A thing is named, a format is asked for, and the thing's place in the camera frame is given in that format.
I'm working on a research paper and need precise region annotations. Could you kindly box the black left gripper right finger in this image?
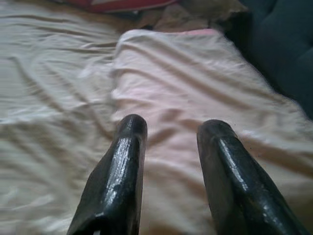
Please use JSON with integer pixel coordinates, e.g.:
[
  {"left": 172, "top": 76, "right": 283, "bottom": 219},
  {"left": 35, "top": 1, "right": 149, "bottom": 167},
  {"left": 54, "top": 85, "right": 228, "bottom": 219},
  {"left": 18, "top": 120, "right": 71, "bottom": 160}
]
[{"left": 197, "top": 119, "right": 311, "bottom": 235}]

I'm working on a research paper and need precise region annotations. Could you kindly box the grey floral bed sheet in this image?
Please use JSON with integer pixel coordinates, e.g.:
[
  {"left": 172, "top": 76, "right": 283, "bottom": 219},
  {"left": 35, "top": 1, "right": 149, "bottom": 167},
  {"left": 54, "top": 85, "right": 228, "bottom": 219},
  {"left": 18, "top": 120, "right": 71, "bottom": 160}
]
[{"left": 0, "top": 0, "right": 172, "bottom": 235}]

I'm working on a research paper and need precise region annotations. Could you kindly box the red striped bolster pillow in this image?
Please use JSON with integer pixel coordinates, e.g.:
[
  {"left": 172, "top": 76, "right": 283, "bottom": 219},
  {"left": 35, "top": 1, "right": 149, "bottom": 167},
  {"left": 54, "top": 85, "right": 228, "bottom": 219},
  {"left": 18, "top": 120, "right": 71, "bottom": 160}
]
[{"left": 52, "top": 0, "right": 177, "bottom": 14}]

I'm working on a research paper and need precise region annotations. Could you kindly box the beige pillow with pink edge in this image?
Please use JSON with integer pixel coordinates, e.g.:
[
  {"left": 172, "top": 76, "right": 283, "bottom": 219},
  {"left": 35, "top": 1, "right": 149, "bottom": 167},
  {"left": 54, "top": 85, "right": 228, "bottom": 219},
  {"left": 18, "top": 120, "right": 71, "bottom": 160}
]
[{"left": 110, "top": 28, "right": 313, "bottom": 235}]

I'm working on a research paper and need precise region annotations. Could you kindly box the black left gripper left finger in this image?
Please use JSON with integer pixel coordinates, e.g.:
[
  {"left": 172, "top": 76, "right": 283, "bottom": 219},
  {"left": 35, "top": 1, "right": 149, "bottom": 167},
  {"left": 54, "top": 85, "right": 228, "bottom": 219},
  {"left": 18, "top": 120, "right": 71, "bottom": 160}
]
[{"left": 67, "top": 114, "right": 148, "bottom": 235}]

